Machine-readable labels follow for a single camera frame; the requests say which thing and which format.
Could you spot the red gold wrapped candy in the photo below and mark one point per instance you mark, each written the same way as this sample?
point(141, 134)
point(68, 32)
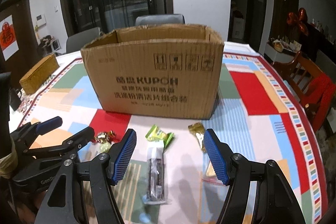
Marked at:
point(105, 137)

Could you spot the woven rattan box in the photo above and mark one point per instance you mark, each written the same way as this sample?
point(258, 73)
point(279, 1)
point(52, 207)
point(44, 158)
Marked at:
point(38, 74)

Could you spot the red balloon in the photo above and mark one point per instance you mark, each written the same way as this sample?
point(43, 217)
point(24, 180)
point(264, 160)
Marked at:
point(298, 19)

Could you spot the brown cardboard box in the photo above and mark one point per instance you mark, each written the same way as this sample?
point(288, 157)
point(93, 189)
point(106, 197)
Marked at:
point(168, 70)

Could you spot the light green candy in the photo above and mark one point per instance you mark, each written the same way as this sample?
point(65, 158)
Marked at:
point(104, 147)

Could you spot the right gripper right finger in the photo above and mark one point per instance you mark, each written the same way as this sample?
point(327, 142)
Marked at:
point(220, 157)

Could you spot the red fu door poster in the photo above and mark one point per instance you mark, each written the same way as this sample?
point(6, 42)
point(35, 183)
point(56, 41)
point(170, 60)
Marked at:
point(9, 44)

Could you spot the grey chair left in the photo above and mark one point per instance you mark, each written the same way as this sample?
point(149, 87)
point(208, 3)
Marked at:
point(77, 41)

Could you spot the red wooden chair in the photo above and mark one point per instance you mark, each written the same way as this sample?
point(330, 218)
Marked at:
point(314, 88)

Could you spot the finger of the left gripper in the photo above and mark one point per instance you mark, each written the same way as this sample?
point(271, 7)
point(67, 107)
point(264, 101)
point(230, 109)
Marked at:
point(75, 142)
point(49, 125)

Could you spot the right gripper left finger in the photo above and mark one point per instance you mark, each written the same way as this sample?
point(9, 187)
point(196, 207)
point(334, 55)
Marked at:
point(120, 155)

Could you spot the colourful patterned tablecloth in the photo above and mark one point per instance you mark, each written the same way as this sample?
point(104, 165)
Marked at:
point(255, 114)

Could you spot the green snack packet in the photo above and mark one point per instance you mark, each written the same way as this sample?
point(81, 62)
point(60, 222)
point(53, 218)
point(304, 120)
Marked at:
point(156, 134)

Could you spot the clear packet yellow cracker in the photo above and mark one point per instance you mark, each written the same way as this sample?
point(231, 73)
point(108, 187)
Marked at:
point(210, 175)

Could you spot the black white bar packet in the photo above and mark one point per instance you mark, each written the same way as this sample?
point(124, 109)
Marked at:
point(155, 193)

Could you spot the left hand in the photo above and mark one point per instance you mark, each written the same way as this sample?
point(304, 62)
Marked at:
point(9, 163)

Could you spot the grey chair behind box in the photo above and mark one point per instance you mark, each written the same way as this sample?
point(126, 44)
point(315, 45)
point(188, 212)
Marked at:
point(160, 19)

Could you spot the gold wrapped snack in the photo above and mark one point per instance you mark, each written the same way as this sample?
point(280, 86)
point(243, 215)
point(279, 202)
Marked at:
point(198, 131)

